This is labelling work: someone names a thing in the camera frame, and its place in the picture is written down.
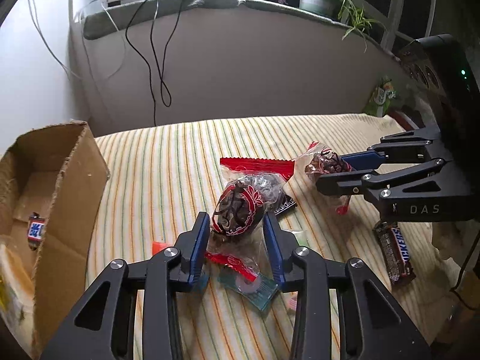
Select red clear bag dark snack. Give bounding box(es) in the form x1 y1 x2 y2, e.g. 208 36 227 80
206 157 295 283

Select packaged sliced bread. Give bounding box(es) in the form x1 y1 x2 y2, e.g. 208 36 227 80
1 235 34 348

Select green snack bag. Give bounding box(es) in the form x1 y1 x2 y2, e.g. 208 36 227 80
363 76 396 118

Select red green triangular snack packet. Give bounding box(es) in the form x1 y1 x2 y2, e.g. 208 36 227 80
151 241 170 255

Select small green candy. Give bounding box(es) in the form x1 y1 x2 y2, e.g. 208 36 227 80
292 230 309 246

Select snickers bar brown wrapper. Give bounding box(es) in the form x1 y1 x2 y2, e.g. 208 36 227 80
373 221 416 288

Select black cable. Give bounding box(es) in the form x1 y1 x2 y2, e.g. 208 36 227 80
124 0 238 128

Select striped yellow table cloth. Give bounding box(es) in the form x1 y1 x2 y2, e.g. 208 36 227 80
85 112 457 360

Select green clear mint candy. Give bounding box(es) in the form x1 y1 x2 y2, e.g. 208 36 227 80
218 269 278 313

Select potted spider plant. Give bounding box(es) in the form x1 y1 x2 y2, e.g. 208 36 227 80
298 0 386 52

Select small red clear nut bag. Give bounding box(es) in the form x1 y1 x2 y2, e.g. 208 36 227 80
295 141 354 215

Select black candy wrapper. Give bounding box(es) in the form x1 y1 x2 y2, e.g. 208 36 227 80
274 194 297 217

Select small pink candy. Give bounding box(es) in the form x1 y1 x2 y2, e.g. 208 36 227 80
287 295 298 313

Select white cable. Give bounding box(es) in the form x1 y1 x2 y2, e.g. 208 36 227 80
23 0 159 83

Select brown cardboard box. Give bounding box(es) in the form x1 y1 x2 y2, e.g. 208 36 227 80
1 121 109 359

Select snickers bar blue label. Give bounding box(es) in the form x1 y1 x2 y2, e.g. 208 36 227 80
27 212 46 250

